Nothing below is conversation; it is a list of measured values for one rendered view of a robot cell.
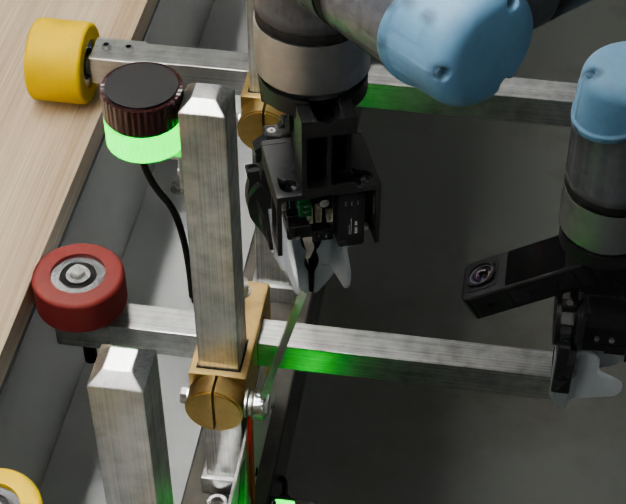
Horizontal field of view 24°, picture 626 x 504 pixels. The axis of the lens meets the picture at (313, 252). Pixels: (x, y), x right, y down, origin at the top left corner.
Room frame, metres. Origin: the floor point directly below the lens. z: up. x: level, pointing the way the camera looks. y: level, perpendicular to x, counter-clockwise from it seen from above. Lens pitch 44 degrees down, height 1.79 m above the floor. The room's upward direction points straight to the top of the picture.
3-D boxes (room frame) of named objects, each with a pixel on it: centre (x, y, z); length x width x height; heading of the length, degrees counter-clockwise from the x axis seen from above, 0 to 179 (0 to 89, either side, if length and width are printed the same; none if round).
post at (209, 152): (0.83, 0.08, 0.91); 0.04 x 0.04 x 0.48; 81
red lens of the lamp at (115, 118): (0.84, 0.12, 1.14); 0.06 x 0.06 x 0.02
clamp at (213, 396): (0.85, 0.08, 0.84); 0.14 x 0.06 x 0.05; 171
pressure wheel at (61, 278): (0.89, 0.20, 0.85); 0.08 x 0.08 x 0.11
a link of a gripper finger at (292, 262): (0.75, 0.01, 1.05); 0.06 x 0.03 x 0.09; 12
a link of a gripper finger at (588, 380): (0.81, -0.23, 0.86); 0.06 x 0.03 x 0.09; 81
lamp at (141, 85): (0.84, 0.12, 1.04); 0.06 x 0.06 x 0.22; 81
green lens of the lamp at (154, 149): (0.84, 0.12, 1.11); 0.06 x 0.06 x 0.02
